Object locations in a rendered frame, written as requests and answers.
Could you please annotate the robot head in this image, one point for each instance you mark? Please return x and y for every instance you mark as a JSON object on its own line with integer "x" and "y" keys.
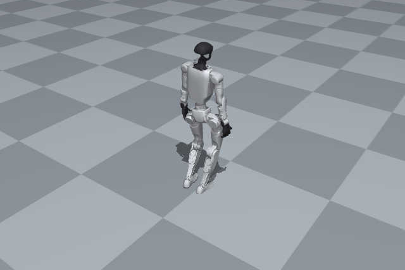
{"x": 202, "y": 48}

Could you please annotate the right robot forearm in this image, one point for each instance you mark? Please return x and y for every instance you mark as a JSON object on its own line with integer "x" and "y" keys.
{"x": 223, "y": 112}

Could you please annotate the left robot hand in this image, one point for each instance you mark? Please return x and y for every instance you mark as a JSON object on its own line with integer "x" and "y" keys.
{"x": 184, "y": 110}

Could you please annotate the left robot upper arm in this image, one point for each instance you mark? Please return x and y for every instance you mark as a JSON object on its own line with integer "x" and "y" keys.
{"x": 184, "y": 73}

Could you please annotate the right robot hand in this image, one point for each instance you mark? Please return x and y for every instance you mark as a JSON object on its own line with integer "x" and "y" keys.
{"x": 226, "y": 129}

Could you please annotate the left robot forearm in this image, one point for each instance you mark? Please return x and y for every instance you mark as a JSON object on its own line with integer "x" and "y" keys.
{"x": 184, "y": 96}

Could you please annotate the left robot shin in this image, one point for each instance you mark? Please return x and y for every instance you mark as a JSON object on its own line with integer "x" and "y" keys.
{"x": 194, "y": 156}

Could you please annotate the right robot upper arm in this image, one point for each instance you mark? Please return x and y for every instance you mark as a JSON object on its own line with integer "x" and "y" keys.
{"x": 217, "y": 80}

